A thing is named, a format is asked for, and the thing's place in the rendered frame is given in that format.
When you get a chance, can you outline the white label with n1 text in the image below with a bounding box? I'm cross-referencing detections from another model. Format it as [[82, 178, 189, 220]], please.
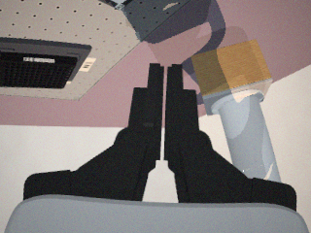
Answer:
[[79, 57, 96, 71]]

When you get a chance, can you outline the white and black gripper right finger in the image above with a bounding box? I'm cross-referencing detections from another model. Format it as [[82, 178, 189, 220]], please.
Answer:
[[163, 64, 296, 211]]

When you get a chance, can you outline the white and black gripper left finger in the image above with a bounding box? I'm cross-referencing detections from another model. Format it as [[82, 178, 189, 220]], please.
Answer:
[[23, 63, 164, 201]]

